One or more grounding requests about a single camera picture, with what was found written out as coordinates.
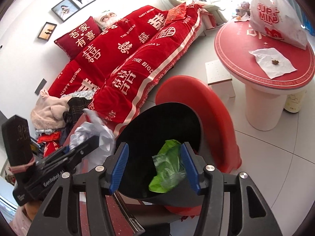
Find green plastic bag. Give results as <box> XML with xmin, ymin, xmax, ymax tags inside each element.
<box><xmin>148</xmin><ymin>140</ymin><xmax>186</xmax><ymax>193</ymax></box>

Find black trash bin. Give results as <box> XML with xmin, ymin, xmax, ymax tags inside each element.
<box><xmin>116</xmin><ymin>102</ymin><xmax>203</xmax><ymax>207</ymax></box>

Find left hand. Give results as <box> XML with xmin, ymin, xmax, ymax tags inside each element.
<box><xmin>23</xmin><ymin>200</ymin><xmax>42</xmax><ymax>221</ymax></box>

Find pink fluffy clothing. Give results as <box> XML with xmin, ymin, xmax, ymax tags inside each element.
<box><xmin>31</xmin><ymin>89</ymin><xmax>72</xmax><ymax>130</ymax></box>

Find black clothing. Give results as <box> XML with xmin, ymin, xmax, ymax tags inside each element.
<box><xmin>63</xmin><ymin>97</ymin><xmax>91</xmax><ymax>130</ymax></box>

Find red round stool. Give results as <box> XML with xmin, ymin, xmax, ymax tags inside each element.
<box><xmin>155</xmin><ymin>75</ymin><xmax>243</xmax><ymax>217</ymax></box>

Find red covered sofa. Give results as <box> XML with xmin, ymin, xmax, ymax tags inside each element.
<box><xmin>49</xmin><ymin>3</ymin><xmax>215</xmax><ymax>135</ymax></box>

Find red square pillow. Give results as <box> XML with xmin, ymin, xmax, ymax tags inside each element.
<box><xmin>54</xmin><ymin>17</ymin><xmax>101</xmax><ymax>60</ymax></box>

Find round red coffee table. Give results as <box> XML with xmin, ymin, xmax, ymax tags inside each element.
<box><xmin>214</xmin><ymin>21</ymin><xmax>314</xmax><ymax>131</ymax></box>

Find white doll pillow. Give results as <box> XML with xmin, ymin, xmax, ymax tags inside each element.
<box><xmin>94</xmin><ymin>10</ymin><xmax>121</xmax><ymax>31</ymax></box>

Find white small stool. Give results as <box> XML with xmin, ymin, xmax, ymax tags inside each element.
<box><xmin>205</xmin><ymin>60</ymin><xmax>235</xmax><ymax>99</ymax></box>

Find white paper napkin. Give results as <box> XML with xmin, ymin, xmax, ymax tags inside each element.
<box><xmin>249</xmin><ymin>47</ymin><xmax>297</xmax><ymax>79</ymax></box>

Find small red embroidered cushion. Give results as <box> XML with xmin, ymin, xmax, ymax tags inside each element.
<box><xmin>164</xmin><ymin>3</ymin><xmax>186</xmax><ymax>26</ymax></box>

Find beige armchair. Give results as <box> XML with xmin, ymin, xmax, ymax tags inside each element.
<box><xmin>169</xmin><ymin>0</ymin><xmax>227</xmax><ymax>25</ymax></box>

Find white red plastic bag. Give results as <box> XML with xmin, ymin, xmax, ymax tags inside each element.
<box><xmin>250</xmin><ymin>0</ymin><xmax>308</xmax><ymax>50</ymax></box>

